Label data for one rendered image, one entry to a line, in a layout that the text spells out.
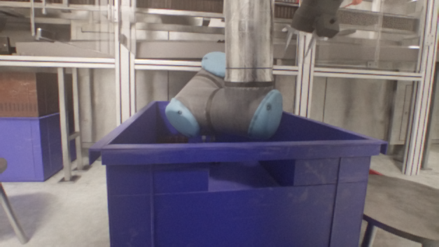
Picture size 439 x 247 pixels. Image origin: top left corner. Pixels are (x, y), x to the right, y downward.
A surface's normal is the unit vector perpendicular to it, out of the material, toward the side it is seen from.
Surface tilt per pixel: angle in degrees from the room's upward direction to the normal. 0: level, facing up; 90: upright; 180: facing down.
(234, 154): 90
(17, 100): 90
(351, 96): 90
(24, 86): 90
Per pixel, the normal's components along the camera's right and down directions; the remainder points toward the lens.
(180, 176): 0.18, 0.13
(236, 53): -0.60, 0.17
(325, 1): 0.07, 0.63
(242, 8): -0.34, 0.19
